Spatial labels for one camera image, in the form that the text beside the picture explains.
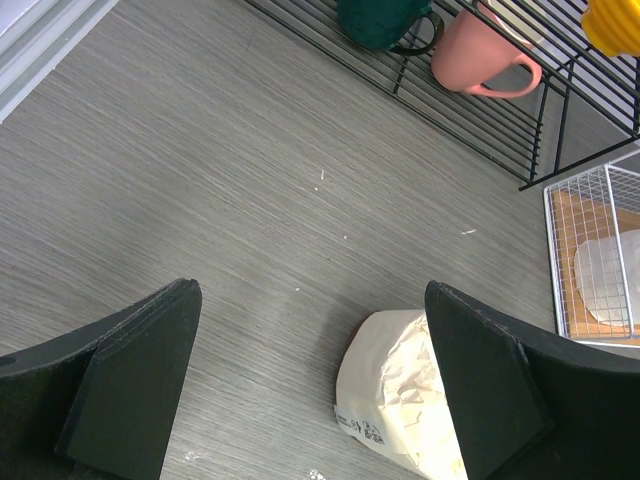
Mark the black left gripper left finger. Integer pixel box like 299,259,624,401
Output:
1,279,202,479

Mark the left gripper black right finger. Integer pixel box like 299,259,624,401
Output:
424,281,639,479

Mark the cream squashed paper towel roll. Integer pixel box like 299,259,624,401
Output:
334,309,467,479

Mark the white paper towel roll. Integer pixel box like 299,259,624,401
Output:
574,230,639,327

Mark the pink mug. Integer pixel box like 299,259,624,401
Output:
431,1,547,99

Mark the orange bowl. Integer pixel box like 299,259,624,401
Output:
581,0,639,57

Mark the dark green mug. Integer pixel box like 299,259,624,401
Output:
336,0,445,57

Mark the white wire wooden shelf unit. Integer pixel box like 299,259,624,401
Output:
543,151,639,348

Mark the black wire dish rack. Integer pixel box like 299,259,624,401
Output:
250,1,639,188

